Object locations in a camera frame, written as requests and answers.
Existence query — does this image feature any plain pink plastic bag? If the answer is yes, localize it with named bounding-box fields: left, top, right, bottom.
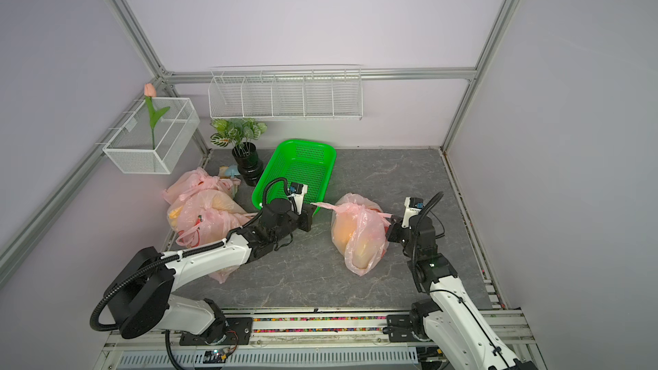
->
left=315, top=193, right=392, bottom=277

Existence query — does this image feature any pink peach printed bag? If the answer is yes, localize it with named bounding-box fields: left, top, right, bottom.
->
left=174, top=205, right=258, bottom=284

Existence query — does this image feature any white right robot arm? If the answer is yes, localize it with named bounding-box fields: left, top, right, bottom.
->
left=385, top=214, right=536, bottom=369

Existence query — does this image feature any green plastic basket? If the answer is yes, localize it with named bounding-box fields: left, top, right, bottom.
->
left=252, top=140, right=337, bottom=211

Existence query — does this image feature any black ceramic vase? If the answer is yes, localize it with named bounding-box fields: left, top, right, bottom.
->
left=231, top=142, right=265, bottom=187

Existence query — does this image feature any green variegated artificial plant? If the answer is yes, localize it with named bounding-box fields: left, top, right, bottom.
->
left=210, top=118, right=267, bottom=158

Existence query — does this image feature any artificial pink tulip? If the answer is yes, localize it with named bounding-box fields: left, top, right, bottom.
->
left=144, top=83, right=171, bottom=150

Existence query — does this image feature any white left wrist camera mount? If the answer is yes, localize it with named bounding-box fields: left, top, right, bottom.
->
left=287, top=183, right=308, bottom=214

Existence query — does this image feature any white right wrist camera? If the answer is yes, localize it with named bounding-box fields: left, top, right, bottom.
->
left=402, top=197, right=424, bottom=229

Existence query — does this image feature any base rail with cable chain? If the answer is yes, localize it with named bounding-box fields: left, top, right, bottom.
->
left=97, top=309, right=536, bottom=370

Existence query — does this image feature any white wire wall shelf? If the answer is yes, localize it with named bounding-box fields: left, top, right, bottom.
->
left=207, top=64, right=363, bottom=121

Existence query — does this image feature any white wire wall basket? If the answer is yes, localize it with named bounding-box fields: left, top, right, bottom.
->
left=103, top=97, right=200, bottom=175

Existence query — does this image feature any aluminium frame profile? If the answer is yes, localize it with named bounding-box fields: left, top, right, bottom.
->
left=1, top=0, right=520, bottom=287

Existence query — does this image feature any black corrugated cable conduit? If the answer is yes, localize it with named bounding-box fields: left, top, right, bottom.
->
left=89, top=176, right=291, bottom=332

